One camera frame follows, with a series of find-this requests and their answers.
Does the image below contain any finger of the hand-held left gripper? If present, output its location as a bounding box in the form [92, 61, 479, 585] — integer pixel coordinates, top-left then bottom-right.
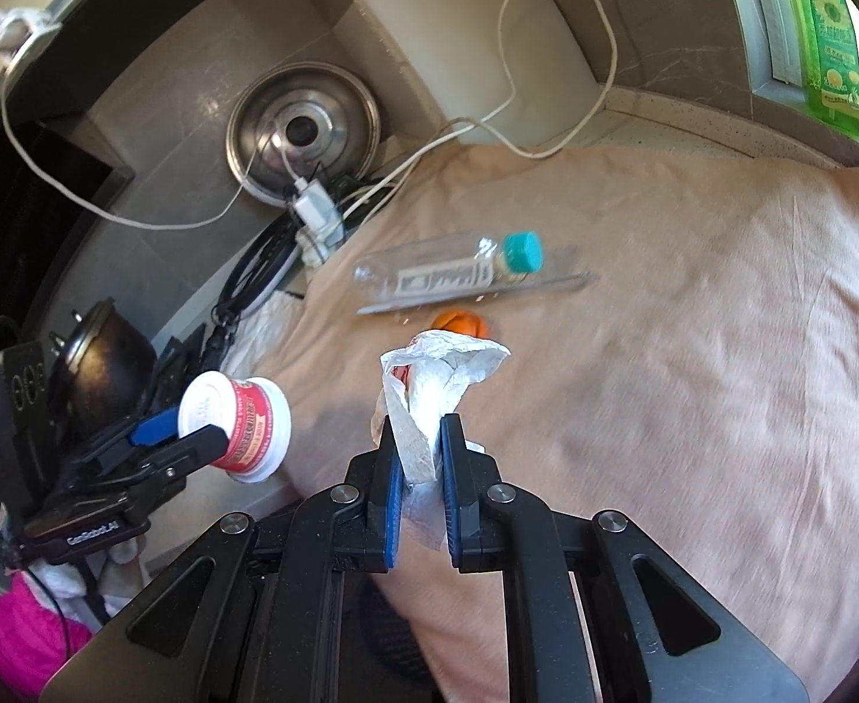
[85, 410, 182, 470]
[125, 425, 231, 503]

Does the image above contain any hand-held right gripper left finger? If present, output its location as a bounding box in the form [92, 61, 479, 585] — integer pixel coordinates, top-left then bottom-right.
[37, 414, 408, 703]

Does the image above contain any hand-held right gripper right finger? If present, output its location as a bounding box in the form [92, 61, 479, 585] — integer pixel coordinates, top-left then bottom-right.
[439, 414, 811, 703]

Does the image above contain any red white plastic cup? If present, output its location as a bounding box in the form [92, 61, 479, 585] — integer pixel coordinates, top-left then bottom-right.
[178, 371, 293, 484]

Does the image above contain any white pink wrapper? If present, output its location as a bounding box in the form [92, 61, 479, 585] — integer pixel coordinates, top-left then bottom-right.
[379, 329, 512, 550]

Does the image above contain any orange peel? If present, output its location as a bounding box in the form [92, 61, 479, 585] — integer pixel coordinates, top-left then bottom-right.
[429, 309, 487, 342]

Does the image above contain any clear bottle teal cap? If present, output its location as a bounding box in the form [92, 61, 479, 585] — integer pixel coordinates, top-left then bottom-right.
[354, 230, 545, 309]

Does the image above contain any person's left forearm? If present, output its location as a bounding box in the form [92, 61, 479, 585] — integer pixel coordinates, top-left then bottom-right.
[0, 538, 145, 700]

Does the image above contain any black pot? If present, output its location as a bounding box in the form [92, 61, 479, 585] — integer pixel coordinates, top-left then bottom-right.
[49, 298, 159, 426]

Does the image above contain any white cloth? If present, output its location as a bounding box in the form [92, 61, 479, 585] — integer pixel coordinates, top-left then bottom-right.
[220, 293, 313, 374]

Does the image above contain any white power strip with chargers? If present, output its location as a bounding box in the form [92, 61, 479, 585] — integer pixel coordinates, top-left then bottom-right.
[283, 179, 346, 265]

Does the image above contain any beige towel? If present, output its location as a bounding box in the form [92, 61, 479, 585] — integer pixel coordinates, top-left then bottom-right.
[220, 142, 859, 703]

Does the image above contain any steel pot lid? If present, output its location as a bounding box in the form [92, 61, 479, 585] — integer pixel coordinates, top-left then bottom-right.
[225, 62, 382, 207]

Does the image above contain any white cutting board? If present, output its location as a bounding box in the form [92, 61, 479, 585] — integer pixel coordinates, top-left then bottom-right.
[354, 0, 606, 148]

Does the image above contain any green dish soap bottle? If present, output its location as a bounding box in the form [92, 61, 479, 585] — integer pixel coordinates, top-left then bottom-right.
[776, 0, 859, 139]

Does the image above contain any black plastic bracket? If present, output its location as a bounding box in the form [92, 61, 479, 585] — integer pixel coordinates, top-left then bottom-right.
[155, 322, 218, 389]

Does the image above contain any black ring light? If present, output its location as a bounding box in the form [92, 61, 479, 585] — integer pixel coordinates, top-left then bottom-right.
[213, 216, 309, 323]

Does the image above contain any white cable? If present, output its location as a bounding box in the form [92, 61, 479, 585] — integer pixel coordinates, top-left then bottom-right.
[327, 0, 518, 236]
[334, 0, 618, 250]
[0, 15, 306, 230]

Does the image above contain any white wall socket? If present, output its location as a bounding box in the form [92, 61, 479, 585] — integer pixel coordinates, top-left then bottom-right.
[0, 7, 60, 52]

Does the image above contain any white window frame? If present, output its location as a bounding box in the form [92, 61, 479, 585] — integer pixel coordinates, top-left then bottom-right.
[714, 0, 859, 111]

